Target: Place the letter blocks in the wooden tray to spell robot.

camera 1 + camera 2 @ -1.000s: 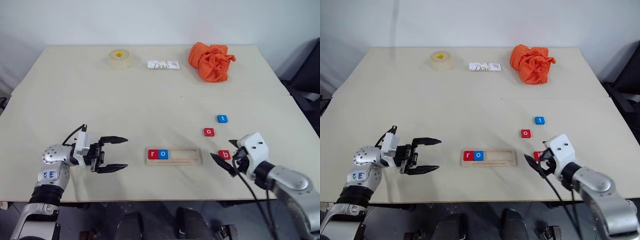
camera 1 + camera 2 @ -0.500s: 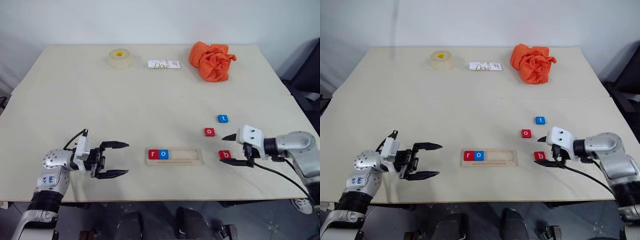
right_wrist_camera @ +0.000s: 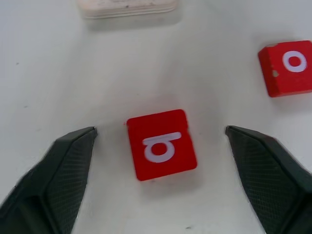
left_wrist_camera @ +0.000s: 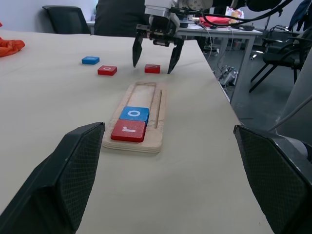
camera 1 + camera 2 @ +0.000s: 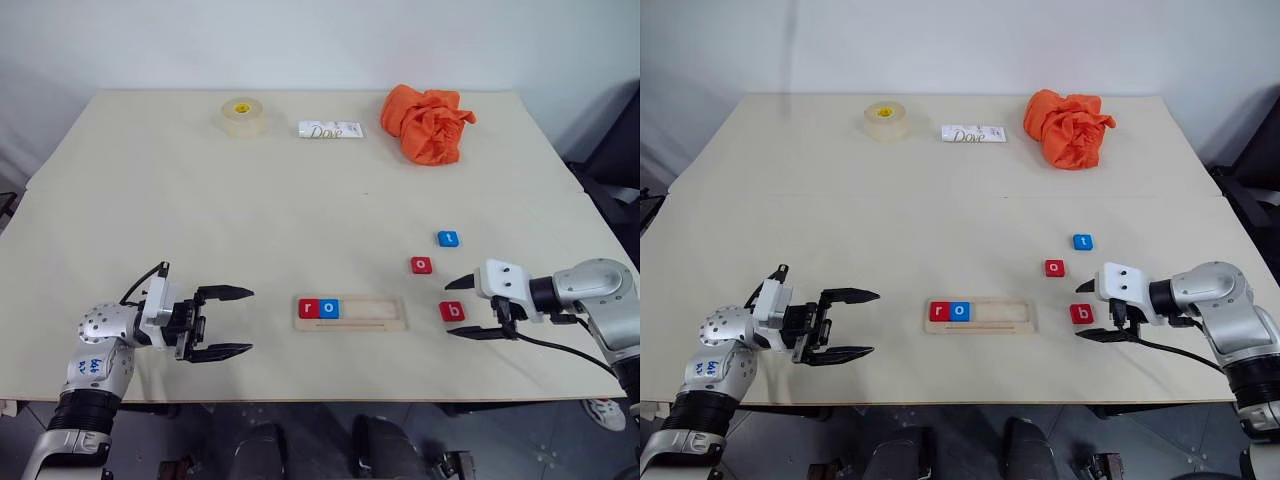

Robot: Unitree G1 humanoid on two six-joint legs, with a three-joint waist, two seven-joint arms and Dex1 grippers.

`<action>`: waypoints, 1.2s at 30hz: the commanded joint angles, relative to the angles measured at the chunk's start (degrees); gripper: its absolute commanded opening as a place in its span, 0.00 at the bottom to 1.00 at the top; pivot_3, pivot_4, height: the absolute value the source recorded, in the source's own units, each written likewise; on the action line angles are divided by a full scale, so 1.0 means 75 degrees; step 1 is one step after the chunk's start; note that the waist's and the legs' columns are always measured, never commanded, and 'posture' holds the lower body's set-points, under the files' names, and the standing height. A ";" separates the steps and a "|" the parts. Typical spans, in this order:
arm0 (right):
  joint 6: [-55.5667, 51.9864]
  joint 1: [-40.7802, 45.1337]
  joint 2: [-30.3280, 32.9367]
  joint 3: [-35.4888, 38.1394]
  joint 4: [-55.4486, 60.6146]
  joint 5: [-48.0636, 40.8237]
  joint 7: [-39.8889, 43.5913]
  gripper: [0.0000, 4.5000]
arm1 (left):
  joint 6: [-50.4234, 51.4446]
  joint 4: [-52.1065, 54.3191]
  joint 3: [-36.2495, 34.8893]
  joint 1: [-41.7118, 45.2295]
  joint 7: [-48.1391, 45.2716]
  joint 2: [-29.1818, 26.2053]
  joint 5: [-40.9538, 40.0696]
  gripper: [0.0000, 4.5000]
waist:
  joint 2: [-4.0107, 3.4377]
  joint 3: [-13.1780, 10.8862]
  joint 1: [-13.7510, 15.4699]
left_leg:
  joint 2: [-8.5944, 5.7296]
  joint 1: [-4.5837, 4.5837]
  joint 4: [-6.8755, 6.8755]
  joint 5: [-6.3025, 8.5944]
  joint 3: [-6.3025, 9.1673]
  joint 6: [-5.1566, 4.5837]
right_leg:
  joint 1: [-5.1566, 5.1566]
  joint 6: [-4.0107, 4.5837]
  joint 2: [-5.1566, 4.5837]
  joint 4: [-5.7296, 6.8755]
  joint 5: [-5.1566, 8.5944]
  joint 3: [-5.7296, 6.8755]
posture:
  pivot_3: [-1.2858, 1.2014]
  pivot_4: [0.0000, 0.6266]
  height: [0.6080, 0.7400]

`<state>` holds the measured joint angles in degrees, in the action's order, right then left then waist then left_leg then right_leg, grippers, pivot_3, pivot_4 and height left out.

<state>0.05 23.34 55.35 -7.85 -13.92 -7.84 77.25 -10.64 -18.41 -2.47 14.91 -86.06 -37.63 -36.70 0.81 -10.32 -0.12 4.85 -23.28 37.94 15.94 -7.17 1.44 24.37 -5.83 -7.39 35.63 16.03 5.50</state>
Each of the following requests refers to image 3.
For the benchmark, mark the light wooden tray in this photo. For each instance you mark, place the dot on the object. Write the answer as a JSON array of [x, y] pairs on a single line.
[[126, 8]]

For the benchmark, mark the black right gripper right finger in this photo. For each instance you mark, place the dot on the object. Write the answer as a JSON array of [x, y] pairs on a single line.
[[270, 180]]

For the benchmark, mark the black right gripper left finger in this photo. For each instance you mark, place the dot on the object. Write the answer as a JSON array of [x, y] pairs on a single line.
[[48, 185]]

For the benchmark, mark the red letter o block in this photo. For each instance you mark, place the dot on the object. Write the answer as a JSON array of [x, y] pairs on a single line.
[[287, 70]]

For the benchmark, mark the red letter b block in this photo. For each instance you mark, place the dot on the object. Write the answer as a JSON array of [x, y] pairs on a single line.
[[161, 146]]

